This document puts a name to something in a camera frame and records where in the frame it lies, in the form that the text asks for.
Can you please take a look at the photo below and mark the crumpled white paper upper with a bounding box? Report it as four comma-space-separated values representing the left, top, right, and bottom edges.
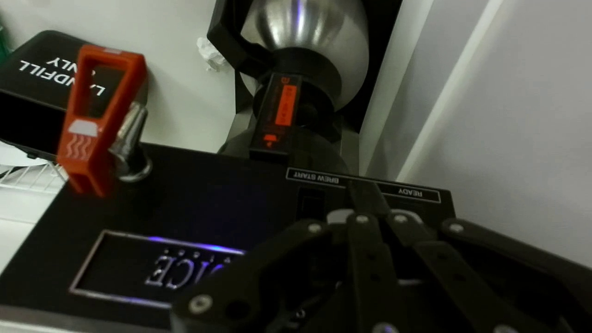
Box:
197, 37, 225, 71

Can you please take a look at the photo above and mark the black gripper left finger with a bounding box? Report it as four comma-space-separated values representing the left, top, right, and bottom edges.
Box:
171, 211, 397, 333

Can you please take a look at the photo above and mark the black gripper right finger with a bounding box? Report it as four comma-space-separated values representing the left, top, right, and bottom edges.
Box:
388, 210, 592, 333

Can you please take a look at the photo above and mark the steel coffee carafe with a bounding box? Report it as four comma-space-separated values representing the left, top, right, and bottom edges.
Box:
238, 0, 373, 136

